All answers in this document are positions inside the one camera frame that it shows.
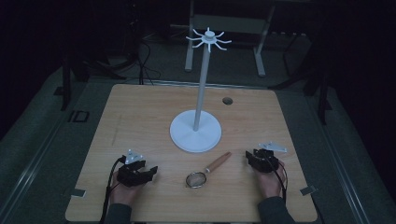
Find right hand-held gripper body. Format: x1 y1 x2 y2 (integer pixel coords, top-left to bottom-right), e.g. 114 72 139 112
251 141 289 175

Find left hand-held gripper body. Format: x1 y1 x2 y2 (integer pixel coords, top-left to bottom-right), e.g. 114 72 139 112
116 148 148 188

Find wooden handled mesh strainer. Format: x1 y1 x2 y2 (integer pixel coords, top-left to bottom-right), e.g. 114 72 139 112
185 151 233 189

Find white hook stand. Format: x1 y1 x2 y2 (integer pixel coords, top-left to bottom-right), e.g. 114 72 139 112
169 26 233 154

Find person's left hand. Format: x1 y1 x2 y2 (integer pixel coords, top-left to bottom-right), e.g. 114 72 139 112
109 170 145 208

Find person's right hand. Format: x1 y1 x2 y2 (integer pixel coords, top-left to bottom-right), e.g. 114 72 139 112
254 161 287 199

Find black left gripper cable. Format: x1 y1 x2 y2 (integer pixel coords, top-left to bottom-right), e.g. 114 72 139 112
98 156 127 224

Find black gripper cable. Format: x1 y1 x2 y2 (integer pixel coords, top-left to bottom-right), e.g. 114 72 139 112
262 149 289 204
98 156 127 224

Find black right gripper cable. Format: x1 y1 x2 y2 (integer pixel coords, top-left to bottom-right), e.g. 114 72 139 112
262 149 289 204

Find grey metal table bracket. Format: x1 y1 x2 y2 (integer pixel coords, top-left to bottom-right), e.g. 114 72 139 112
300 185 318 197
70 188 87 199

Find black floor cables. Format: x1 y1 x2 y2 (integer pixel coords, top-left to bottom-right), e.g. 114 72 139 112
125 12 163 86

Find grey metal frame stand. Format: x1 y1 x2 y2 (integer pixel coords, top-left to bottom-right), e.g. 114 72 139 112
184 0 277 77

